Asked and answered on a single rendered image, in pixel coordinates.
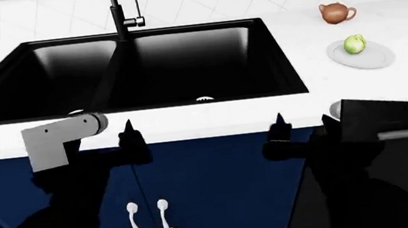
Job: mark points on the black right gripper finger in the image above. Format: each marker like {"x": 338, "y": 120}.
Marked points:
{"x": 330, "y": 126}
{"x": 279, "y": 130}

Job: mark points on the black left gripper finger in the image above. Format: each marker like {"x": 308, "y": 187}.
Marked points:
{"x": 131, "y": 144}
{"x": 74, "y": 147}

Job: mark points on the silver sink drain strainer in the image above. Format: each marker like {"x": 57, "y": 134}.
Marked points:
{"x": 204, "y": 98}
{"x": 75, "y": 111}

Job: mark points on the green brussel sprout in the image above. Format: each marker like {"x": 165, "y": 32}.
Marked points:
{"x": 354, "y": 44}

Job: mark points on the black double-basin sink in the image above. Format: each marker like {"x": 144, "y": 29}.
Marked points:
{"x": 191, "y": 64}

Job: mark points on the black tall faucet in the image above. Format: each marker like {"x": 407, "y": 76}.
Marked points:
{"x": 118, "y": 20}

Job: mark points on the navy blue cabinet door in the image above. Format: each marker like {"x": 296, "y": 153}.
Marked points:
{"x": 220, "y": 197}
{"x": 121, "y": 191}

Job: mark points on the white round plate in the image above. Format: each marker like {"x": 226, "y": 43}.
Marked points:
{"x": 373, "y": 57}

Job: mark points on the brown clay teapot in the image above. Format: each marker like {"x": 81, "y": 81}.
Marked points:
{"x": 334, "y": 13}

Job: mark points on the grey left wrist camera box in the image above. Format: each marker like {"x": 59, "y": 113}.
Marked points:
{"x": 49, "y": 141}

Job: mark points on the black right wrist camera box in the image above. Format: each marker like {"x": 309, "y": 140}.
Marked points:
{"x": 371, "y": 119}

